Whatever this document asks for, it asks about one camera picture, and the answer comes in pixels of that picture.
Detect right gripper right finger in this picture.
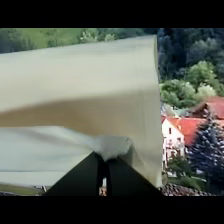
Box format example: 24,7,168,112
106,155,165,197

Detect cream pants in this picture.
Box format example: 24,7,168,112
0,34,165,188

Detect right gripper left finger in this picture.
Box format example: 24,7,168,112
43,151,106,197

